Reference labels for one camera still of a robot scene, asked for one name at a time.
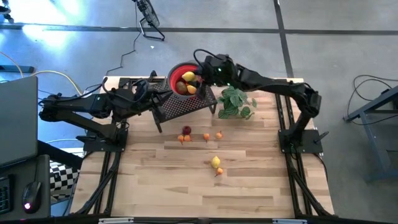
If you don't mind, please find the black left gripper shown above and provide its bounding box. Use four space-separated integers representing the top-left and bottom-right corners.
124 88 174 116

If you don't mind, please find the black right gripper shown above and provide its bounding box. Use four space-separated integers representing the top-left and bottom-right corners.
196 55 233 100

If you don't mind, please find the red collapsible colander grey rim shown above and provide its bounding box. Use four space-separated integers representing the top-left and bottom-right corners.
167 61 212 101

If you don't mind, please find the black perforated metal rack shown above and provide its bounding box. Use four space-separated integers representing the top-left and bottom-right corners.
146 81 218 134

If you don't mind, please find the green plant white pot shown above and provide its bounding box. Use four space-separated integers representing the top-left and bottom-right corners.
216 86 258 121

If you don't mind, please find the black white checkerboard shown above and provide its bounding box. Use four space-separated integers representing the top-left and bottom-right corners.
49 160 81 205

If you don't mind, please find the grey laptop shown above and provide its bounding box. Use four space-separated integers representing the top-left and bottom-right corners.
0 75 39 169

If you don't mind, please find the black flat bar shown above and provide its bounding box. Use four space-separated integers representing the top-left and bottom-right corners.
0 64 35 75

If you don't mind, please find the dark grey desk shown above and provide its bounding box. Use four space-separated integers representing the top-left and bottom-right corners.
0 154 52 222

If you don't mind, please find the black computer mouse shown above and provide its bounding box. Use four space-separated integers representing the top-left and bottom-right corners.
21 180 42 215

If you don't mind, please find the black keyboard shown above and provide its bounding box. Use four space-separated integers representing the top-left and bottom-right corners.
0 175 14 216

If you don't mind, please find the dark blue metal table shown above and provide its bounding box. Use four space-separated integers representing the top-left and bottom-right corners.
343 85 398 184

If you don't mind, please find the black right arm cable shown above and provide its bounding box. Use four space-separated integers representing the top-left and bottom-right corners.
192 48 224 68

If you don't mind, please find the black aluminium table frame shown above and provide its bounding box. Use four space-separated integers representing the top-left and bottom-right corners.
70 76 336 218

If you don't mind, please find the black floor cable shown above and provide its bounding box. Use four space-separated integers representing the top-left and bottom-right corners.
83 2 139 91

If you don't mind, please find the yellow cable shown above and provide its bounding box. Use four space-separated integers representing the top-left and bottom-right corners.
0 51 85 94

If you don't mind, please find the white metal bracket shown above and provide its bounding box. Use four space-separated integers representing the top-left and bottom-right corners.
98 217 134 224
272 218 308 224

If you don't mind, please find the thin black cable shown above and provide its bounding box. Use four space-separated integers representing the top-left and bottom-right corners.
346 73 398 125

